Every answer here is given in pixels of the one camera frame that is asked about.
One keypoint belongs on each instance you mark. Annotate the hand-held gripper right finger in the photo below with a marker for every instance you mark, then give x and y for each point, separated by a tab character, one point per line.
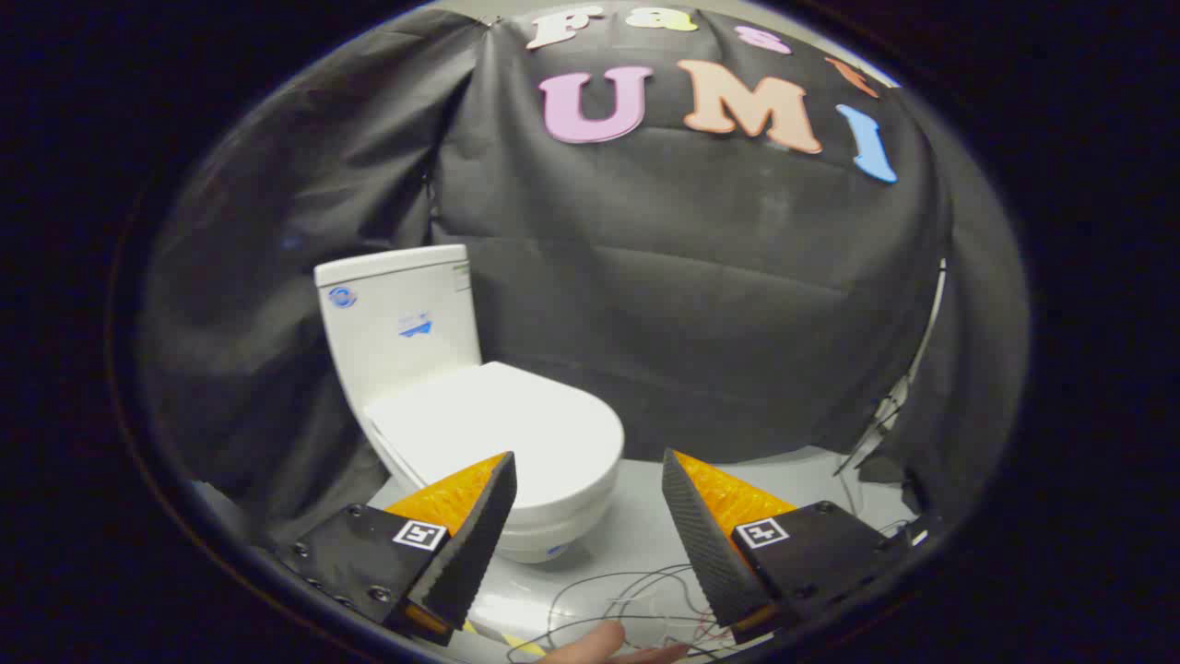
705	544

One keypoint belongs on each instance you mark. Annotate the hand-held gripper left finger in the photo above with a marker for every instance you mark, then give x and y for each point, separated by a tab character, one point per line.
470	544

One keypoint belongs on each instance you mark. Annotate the white toilet lid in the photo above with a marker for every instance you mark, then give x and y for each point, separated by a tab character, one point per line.
502	420

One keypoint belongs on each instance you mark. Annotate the white ceramic toilet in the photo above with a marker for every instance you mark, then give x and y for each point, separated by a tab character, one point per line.
396	323

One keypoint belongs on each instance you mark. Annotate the yellow black floor tape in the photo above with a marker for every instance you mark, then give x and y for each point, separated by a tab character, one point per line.
521	643

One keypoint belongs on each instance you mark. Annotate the black backdrop cloth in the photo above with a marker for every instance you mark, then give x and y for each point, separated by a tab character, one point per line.
664	277

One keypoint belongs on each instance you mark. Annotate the white backdrop stand pole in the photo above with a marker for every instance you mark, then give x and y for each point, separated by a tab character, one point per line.
931	332

